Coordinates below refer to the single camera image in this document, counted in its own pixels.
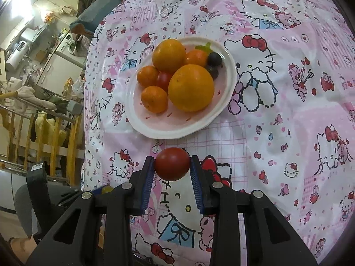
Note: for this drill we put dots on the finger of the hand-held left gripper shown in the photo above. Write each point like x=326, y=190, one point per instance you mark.
x=69, y=196

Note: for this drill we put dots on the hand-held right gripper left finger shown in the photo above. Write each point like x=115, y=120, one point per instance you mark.
x=146, y=184

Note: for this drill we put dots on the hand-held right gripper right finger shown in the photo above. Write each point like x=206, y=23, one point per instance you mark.
x=197, y=185

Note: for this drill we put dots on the green grape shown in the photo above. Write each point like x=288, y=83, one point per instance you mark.
x=107, y=190

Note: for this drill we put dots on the pink strawberry-shaped plate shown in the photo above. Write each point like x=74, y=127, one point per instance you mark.
x=177, y=124

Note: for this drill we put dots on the small tangerine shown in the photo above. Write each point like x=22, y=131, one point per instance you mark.
x=195, y=58
x=147, y=76
x=154, y=99

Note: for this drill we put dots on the large orange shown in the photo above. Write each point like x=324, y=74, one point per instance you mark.
x=191, y=87

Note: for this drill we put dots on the red cherry tomato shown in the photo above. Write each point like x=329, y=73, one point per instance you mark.
x=163, y=79

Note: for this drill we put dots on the medium orange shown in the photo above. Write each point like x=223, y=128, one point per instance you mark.
x=169, y=55

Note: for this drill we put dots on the person's grey trouser leg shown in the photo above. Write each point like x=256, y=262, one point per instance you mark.
x=23, y=207

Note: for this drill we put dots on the yellow wooden railing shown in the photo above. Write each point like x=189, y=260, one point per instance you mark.
x=56, y=135

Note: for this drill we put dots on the yellow cloth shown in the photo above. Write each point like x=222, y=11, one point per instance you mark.
x=47, y=124

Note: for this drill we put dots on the person's foot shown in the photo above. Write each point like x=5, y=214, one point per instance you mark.
x=19, y=248

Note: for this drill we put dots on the beige cloth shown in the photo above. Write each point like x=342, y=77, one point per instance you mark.
x=30, y=95

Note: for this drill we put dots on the pink cartoon printed blanket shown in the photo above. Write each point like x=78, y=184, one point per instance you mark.
x=277, y=116

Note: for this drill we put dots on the white cabinet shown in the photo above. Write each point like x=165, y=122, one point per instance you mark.
x=59, y=61

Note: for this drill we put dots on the white kitchen appliance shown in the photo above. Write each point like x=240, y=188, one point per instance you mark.
x=15, y=55

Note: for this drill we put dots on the blue cushion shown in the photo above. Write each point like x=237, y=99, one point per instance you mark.
x=94, y=13

